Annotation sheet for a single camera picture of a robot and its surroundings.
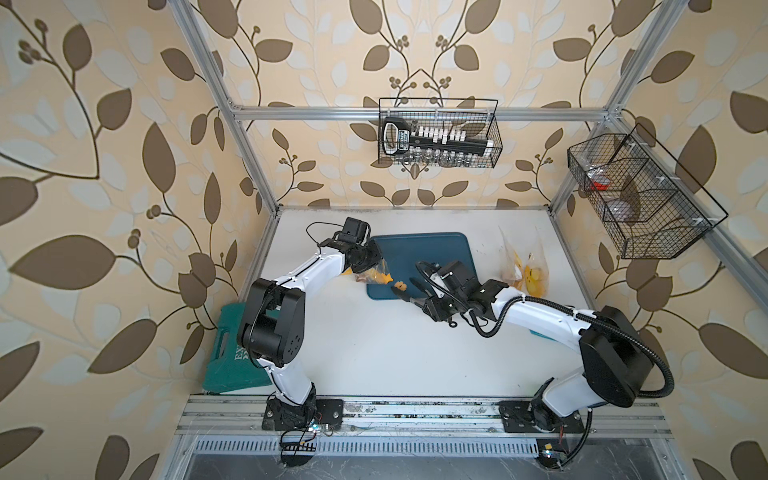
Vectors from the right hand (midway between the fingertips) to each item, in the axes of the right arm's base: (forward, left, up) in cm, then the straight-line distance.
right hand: (430, 305), depth 87 cm
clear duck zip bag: (+12, -36, -2) cm, 38 cm away
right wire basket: (+11, -54, +27) cm, 62 cm away
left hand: (+15, +15, +6) cm, 22 cm away
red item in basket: (+22, -48, +25) cm, 58 cm away
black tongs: (+6, +2, -5) cm, 8 cm away
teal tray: (+25, +7, -7) cm, 27 cm away
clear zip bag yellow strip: (+14, +15, -4) cm, 21 cm away
